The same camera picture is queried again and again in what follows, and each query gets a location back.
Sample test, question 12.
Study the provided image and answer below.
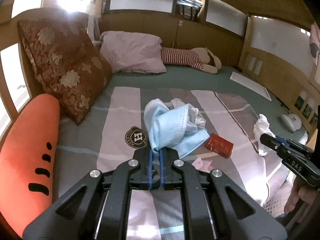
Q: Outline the white tissue wad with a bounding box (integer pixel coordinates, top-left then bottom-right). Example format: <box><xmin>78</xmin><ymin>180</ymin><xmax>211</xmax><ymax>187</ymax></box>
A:
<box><xmin>253</xmin><ymin>114</ymin><xmax>275</xmax><ymax>156</ymax></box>

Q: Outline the light blue face mask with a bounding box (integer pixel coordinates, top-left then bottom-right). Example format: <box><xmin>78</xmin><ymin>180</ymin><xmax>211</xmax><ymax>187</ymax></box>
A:
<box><xmin>143</xmin><ymin>99</ymin><xmax>209</xmax><ymax>158</ymax></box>

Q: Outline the person's right hand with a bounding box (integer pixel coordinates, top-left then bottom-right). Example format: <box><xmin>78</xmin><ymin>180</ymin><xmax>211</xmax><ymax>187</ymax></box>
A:
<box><xmin>284</xmin><ymin>177</ymin><xmax>318</xmax><ymax>223</ymax></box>

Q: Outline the white round device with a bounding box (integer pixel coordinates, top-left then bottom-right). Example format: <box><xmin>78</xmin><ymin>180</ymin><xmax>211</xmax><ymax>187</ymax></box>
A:
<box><xmin>280</xmin><ymin>114</ymin><xmax>302</xmax><ymax>132</ymax></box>

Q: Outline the red cigarette pack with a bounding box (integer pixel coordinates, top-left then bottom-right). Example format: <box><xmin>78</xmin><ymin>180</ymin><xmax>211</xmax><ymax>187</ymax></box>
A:
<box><xmin>204</xmin><ymin>133</ymin><xmax>234</xmax><ymax>159</ymax></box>

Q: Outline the pink paper scrap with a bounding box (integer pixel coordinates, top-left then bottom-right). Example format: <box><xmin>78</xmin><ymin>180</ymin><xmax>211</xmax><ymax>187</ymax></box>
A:
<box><xmin>192</xmin><ymin>158</ymin><xmax>214</xmax><ymax>173</ymax></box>

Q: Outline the white flat board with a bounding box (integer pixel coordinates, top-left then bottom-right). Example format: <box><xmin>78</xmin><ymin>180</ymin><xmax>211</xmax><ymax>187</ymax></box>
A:
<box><xmin>229</xmin><ymin>72</ymin><xmax>272</xmax><ymax>101</ymax></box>

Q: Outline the orange carrot plush pillow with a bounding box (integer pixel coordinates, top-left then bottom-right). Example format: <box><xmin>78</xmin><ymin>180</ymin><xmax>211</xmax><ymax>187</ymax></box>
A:
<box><xmin>1</xmin><ymin>94</ymin><xmax>60</xmax><ymax>236</ymax></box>

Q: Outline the wooden headboard cabinet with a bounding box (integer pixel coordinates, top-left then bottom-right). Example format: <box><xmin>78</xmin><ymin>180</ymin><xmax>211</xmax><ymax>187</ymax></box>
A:
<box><xmin>99</xmin><ymin>11</ymin><xmax>319</xmax><ymax>133</ymax></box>

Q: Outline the white crumpled tissue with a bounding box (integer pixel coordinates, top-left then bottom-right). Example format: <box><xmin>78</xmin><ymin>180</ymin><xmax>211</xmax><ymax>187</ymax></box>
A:
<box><xmin>164</xmin><ymin>98</ymin><xmax>206</xmax><ymax>128</ymax></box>

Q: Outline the plaid patchwork bed quilt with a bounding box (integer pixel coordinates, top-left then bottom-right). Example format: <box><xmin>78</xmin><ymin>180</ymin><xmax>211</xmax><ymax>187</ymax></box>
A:
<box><xmin>53</xmin><ymin>87</ymin><xmax>294</xmax><ymax>217</ymax></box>

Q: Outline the striped rag doll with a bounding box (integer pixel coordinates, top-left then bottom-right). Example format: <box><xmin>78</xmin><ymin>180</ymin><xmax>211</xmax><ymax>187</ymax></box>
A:
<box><xmin>161</xmin><ymin>47</ymin><xmax>222</xmax><ymax>74</ymax></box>

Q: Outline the brown floral brocade pillow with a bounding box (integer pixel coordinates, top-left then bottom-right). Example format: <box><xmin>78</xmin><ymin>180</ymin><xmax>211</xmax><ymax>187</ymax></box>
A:
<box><xmin>17</xmin><ymin>18</ymin><xmax>112</xmax><ymax>125</ymax></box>

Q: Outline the pink bed pillow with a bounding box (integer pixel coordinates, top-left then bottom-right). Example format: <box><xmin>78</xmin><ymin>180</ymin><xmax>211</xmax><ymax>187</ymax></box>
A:
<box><xmin>100</xmin><ymin>31</ymin><xmax>167</xmax><ymax>74</ymax></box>

